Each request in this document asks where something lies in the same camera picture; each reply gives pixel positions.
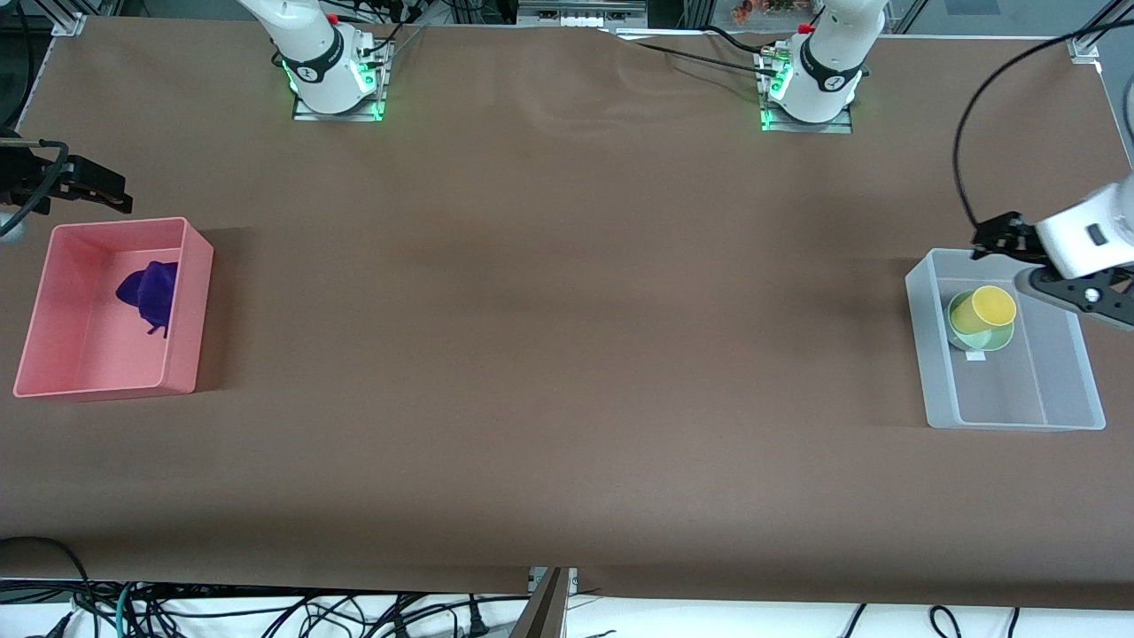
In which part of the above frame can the yellow cup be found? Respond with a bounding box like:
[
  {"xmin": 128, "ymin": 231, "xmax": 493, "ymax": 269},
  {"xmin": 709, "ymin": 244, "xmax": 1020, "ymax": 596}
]
[{"xmin": 970, "ymin": 284, "xmax": 1018, "ymax": 336}]

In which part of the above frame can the green bowl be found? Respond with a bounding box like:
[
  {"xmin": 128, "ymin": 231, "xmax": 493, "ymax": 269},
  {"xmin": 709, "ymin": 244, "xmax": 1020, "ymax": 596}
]
[{"xmin": 947, "ymin": 291, "xmax": 1016, "ymax": 353}]

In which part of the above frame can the purple cloth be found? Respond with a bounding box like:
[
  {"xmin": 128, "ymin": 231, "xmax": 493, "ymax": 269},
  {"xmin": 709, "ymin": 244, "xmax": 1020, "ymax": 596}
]
[{"xmin": 115, "ymin": 261, "xmax": 180, "ymax": 338}]

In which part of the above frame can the clear plastic bin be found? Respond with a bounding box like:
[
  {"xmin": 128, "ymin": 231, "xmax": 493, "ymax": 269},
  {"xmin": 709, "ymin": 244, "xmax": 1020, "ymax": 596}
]
[{"xmin": 905, "ymin": 248, "xmax": 1107, "ymax": 433}]

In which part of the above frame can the pink plastic bin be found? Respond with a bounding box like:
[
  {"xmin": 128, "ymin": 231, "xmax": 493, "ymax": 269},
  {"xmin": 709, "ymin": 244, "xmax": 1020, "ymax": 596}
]
[{"xmin": 12, "ymin": 217, "xmax": 215, "ymax": 401}]

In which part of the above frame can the white power strip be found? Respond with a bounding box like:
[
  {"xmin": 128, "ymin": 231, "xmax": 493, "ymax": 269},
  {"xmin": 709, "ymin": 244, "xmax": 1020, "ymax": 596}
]
[{"xmin": 517, "ymin": 0, "xmax": 649, "ymax": 28}]

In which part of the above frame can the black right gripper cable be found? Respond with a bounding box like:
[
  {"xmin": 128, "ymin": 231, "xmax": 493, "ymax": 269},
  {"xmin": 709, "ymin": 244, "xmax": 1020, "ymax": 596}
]
[{"xmin": 0, "ymin": 138, "xmax": 71, "ymax": 241}]

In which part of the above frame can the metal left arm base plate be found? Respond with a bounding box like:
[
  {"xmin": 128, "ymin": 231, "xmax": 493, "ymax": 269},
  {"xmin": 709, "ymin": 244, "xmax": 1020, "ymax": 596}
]
[{"xmin": 755, "ymin": 49, "xmax": 855, "ymax": 135}]

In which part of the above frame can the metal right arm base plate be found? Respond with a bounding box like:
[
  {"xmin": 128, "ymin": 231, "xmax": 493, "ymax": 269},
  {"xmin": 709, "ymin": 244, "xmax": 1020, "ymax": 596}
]
[{"xmin": 291, "ymin": 40, "xmax": 392, "ymax": 123}]

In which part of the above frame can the black base cable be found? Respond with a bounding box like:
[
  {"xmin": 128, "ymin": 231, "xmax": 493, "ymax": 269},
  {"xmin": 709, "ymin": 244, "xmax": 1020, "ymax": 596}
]
[
  {"xmin": 704, "ymin": 25, "xmax": 781, "ymax": 56},
  {"xmin": 611, "ymin": 31, "xmax": 781, "ymax": 76}
]

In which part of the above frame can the thick black floor cable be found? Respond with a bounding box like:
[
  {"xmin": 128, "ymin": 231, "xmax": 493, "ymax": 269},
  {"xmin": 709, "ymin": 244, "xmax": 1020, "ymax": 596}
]
[{"xmin": 0, "ymin": 535, "xmax": 97, "ymax": 621}]

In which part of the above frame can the metal table post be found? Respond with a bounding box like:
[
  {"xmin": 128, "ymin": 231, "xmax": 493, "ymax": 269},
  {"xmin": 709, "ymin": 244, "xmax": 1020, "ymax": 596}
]
[{"xmin": 509, "ymin": 567, "xmax": 570, "ymax": 638}]

